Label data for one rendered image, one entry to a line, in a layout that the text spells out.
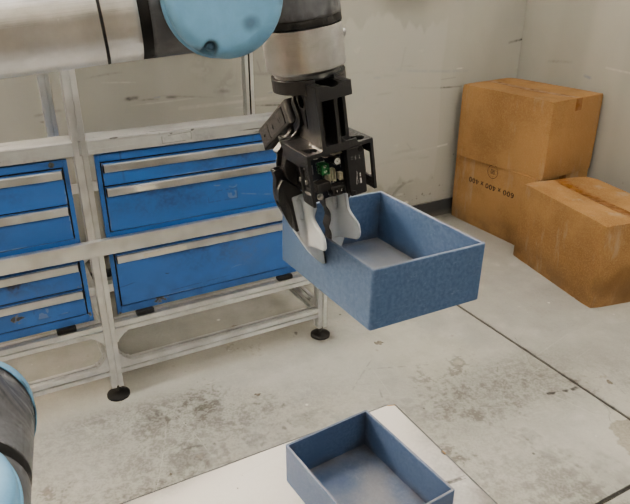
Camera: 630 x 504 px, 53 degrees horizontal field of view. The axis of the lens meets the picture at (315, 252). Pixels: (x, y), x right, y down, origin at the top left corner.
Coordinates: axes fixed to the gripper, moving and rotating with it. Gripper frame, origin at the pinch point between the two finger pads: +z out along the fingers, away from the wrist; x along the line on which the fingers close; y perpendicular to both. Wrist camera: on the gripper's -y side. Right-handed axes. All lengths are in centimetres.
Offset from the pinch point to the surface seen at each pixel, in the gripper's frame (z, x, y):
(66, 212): 37, -23, -138
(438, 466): 45.1, 15.1, -1.7
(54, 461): 106, -51, -114
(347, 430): 38.7, 4.4, -10.5
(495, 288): 135, 148, -142
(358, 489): 42.7, 1.5, -2.8
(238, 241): 67, 29, -141
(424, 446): 45.1, 15.7, -6.3
